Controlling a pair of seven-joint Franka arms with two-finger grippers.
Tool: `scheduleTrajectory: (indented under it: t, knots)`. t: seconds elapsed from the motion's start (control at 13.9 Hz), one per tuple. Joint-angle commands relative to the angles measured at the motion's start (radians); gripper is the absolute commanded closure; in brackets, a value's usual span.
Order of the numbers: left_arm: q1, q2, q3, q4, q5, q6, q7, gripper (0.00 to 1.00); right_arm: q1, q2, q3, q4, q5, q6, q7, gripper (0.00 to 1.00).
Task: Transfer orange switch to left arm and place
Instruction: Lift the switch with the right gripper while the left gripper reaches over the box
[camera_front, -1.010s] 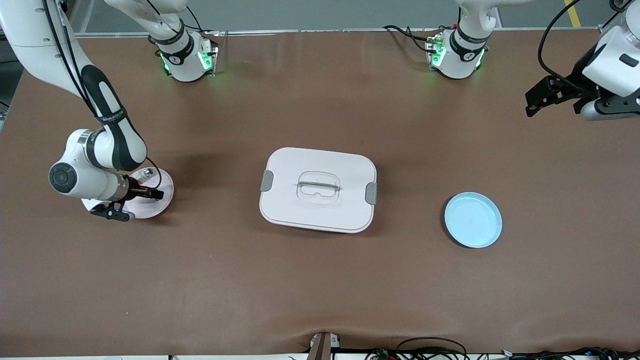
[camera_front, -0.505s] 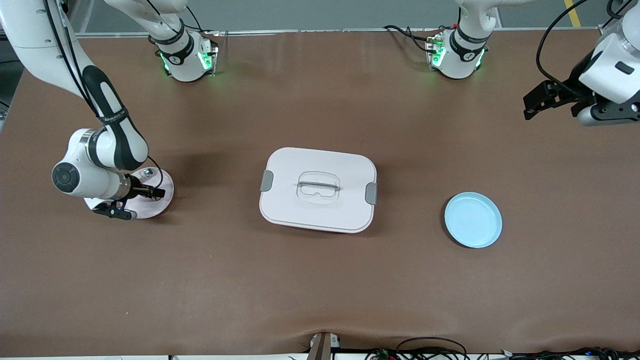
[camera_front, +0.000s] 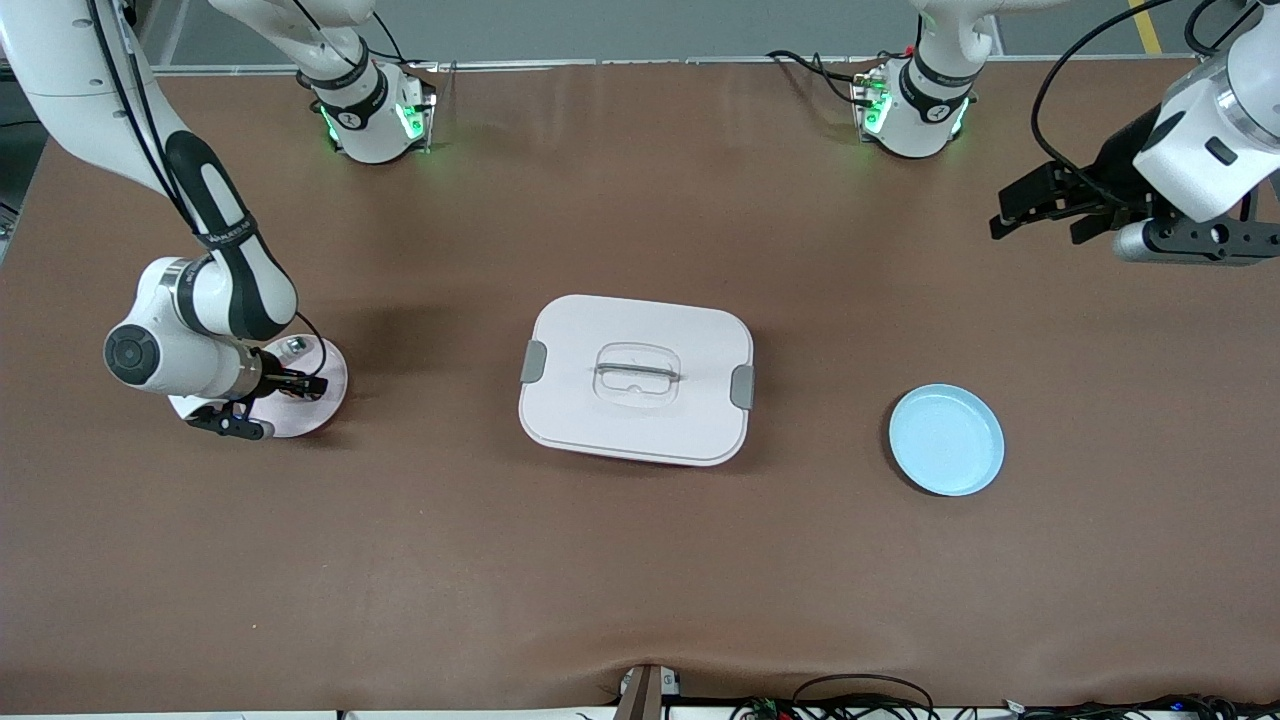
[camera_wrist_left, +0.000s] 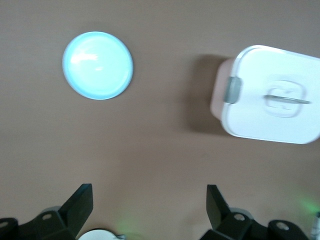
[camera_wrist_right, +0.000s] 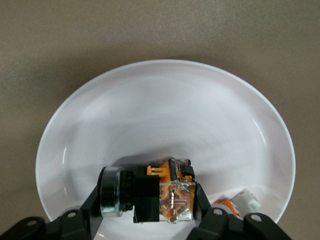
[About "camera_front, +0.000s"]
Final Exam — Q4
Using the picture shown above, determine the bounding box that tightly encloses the white lidded plastic box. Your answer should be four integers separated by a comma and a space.
518, 294, 756, 468

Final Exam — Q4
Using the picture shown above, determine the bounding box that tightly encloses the pink round plate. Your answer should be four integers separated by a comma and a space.
168, 335, 350, 439

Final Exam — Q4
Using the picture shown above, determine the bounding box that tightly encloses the light blue round plate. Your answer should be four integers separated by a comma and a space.
888, 383, 1006, 498

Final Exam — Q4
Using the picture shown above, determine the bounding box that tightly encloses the black left base cable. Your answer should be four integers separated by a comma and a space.
767, 48, 873, 107

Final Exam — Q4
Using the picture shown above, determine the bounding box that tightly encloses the black base cable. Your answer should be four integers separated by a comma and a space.
335, 8, 433, 73
767, 48, 873, 107

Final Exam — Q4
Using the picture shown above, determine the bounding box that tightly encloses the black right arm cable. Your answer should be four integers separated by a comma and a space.
88, 0, 327, 379

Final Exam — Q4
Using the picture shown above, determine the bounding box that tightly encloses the black right base cable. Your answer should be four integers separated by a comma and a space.
335, 8, 433, 73

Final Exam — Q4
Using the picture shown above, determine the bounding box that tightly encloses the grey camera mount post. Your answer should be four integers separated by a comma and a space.
615, 664, 682, 720

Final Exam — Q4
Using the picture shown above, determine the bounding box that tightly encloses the black cable bundle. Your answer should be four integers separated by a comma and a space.
1000, 693, 1280, 720

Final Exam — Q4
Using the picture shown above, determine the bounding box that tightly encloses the black looped cable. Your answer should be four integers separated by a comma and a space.
792, 673, 937, 720

